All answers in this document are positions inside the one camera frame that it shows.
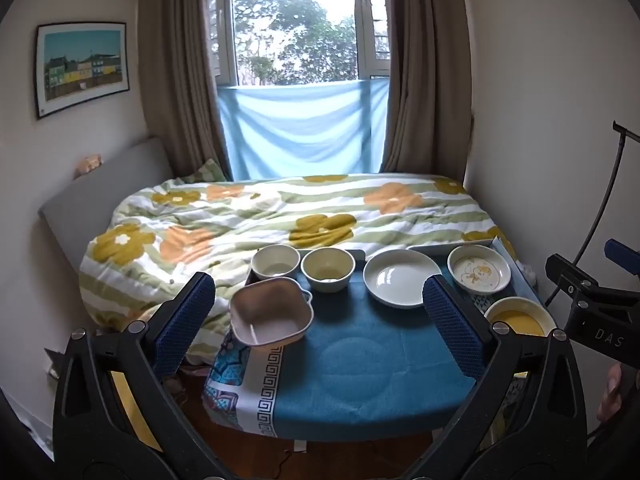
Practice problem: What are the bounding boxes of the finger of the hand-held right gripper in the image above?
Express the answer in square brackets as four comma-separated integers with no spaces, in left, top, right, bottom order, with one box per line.
[603,238,640,277]
[544,253,599,307]

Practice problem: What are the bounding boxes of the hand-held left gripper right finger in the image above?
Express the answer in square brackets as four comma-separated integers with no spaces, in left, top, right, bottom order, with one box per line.
[422,275,589,456]

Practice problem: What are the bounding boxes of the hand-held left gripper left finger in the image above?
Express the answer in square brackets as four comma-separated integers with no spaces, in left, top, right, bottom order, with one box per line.
[52,272,217,455]

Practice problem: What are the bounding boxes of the cartoon print plate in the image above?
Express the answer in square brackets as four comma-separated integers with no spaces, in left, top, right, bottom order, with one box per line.
[446,245,512,294]

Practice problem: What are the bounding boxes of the plain white plate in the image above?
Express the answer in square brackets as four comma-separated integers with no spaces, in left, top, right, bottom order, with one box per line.
[362,250,444,309]

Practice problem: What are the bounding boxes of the pink square bowl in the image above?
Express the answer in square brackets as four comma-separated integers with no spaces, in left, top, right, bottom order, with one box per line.
[229,277,315,347]

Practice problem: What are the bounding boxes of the person's right hand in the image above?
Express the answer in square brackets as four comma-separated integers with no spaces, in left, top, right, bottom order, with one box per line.
[599,362,640,426]

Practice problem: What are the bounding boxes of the yellow inside bowl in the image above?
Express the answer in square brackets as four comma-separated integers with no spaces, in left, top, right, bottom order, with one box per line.
[484,296,557,341]

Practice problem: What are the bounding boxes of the black gooseneck stand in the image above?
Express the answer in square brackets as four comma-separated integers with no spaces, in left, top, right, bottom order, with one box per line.
[544,121,640,307]

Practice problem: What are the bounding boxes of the blue patterned tablecloth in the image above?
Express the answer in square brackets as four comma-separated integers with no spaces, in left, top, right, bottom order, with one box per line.
[201,255,551,444]

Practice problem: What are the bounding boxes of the yellow cloth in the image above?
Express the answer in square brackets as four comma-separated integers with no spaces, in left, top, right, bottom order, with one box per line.
[111,371,144,441]

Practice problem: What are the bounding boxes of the small white bowl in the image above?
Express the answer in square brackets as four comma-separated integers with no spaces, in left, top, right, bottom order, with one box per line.
[250,244,301,282]

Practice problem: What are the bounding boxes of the floral striped blanket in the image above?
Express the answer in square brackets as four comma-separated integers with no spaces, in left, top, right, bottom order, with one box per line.
[80,174,521,366]

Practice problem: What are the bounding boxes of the small cream bowl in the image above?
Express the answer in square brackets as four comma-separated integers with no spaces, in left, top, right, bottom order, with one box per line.
[300,248,356,293]

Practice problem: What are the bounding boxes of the green patterned pillow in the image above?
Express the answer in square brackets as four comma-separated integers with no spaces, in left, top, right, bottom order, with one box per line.
[180,158,229,184]

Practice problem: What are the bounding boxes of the grey padded headboard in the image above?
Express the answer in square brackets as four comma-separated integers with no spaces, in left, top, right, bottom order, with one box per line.
[39,136,176,261]

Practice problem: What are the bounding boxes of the pink plush toy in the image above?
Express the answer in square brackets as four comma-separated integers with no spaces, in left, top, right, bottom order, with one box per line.
[75,154,106,179]

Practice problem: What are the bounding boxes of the light blue cloth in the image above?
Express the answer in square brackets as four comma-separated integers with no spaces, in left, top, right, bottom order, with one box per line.
[216,77,391,181]

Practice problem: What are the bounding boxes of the framed houses picture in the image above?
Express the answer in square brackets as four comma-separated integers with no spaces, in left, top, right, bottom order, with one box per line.
[34,21,132,121]

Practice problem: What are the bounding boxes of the window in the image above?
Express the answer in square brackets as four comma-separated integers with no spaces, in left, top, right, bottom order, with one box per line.
[205,0,397,87]

